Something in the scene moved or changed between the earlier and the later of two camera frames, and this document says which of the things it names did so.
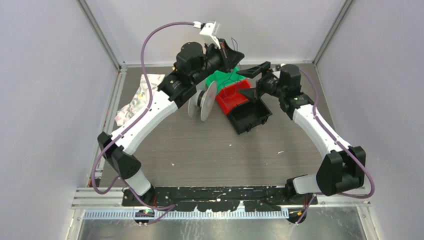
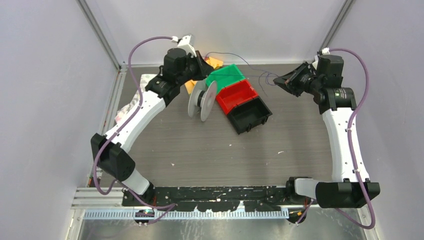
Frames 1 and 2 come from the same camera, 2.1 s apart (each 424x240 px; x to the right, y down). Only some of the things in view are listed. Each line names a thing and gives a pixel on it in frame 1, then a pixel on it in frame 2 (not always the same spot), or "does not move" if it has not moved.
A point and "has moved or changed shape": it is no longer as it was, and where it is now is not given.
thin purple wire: [239, 64] has moved or changed shape
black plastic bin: [248, 115] does not move
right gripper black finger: [252, 72] -> [296, 80]
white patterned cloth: [140, 100] does not move
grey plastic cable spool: [203, 101] does not move
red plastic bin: [230, 96] does not move
